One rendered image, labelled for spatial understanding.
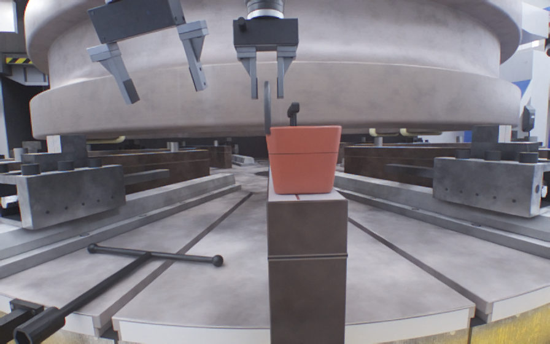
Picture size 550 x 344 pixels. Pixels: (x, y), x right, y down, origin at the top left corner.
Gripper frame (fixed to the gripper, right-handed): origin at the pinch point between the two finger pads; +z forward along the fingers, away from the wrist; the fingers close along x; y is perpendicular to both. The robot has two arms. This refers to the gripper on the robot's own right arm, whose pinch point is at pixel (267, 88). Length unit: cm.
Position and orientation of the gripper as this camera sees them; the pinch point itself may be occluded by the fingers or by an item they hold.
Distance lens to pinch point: 58.5
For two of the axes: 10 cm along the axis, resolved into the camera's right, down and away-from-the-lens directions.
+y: 0.2, 1.2, -9.9
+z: 0.2, 9.9, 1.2
